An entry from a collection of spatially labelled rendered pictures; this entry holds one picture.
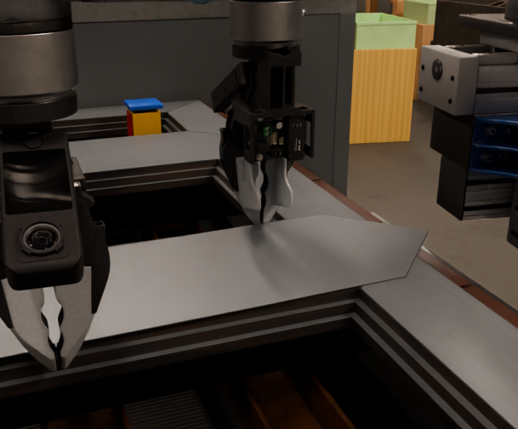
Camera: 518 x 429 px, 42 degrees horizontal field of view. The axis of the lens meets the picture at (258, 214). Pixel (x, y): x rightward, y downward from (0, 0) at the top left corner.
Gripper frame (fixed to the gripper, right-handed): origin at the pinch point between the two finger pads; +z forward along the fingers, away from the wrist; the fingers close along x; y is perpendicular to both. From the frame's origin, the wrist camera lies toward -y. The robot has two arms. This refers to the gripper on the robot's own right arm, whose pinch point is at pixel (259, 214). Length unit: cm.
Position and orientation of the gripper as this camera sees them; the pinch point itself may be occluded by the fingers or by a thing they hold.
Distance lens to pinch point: 79.5
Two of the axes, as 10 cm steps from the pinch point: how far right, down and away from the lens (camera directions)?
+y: 3.5, 3.5, -8.7
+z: 0.0, 9.3, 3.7
